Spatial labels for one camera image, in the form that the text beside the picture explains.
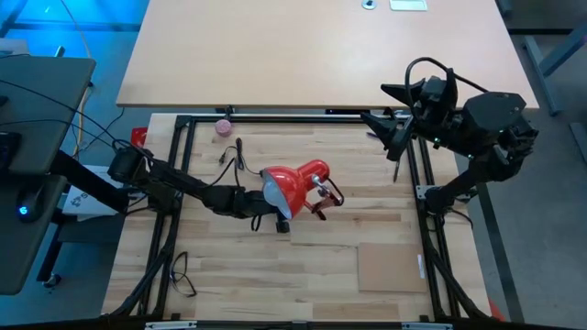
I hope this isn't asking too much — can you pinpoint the silver metal bracket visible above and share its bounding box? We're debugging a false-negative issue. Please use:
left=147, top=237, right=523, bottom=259
left=144, top=320, right=199, bottom=330
left=400, top=321, right=455, bottom=330

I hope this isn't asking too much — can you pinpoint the thin black cable loop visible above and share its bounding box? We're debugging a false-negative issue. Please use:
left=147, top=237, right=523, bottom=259
left=170, top=250, right=199, bottom=299

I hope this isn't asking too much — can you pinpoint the white rectangular desk plate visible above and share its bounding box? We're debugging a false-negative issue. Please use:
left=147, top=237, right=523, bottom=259
left=388, top=0, right=428, bottom=12

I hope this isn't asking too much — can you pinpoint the brown cardboard sheet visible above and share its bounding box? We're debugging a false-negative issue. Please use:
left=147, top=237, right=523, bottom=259
left=357, top=242, right=429, bottom=294

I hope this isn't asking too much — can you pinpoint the light wood desk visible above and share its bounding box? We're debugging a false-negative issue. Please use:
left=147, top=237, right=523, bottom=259
left=115, top=0, right=540, bottom=114

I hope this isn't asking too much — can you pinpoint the black floor strip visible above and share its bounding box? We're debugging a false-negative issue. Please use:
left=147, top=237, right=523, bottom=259
left=456, top=109, right=526, bottom=325

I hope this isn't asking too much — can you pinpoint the black flat device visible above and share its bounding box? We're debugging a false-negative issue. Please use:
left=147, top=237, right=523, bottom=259
left=0, top=131, right=22, bottom=173

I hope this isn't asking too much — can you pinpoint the yellow cable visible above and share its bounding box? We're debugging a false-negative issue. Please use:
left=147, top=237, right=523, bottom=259
left=58, top=0, right=94, bottom=160

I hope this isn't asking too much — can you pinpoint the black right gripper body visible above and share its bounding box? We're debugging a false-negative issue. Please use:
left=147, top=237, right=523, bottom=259
left=403, top=68, right=467, bottom=150

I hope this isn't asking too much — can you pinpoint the grey metal desk leg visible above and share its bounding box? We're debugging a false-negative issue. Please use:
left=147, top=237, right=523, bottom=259
left=497, top=0, right=587, bottom=118
left=568, top=121, right=587, bottom=165

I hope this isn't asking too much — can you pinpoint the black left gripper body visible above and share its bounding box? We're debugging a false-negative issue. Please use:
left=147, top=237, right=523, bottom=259
left=227, top=186, right=279, bottom=220

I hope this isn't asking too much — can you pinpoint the white printed box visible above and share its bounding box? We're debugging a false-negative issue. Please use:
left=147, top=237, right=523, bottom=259
left=61, top=164, right=135, bottom=217

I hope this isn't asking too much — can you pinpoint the black aluminium frame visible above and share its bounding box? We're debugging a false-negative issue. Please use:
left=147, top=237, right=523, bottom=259
left=101, top=105, right=494, bottom=322

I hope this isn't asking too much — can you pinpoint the black side desk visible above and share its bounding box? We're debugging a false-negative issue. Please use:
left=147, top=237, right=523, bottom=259
left=0, top=57, right=97, bottom=297

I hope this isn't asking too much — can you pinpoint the red desk lamp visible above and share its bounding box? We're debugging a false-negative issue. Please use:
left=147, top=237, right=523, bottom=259
left=260, top=159, right=346, bottom=223

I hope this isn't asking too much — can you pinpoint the black slanted support beam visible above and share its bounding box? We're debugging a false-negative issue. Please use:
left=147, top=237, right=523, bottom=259
left=48, top=149, right=132, bottom=215

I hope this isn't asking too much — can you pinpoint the black computer mouse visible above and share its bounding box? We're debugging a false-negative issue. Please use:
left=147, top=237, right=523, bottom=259
left=16, top=188, right=46, bottom=226

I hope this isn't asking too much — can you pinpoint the black lamp power cord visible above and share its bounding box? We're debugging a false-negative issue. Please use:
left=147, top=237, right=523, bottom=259
left=218, top=137, right=265, bottom=179

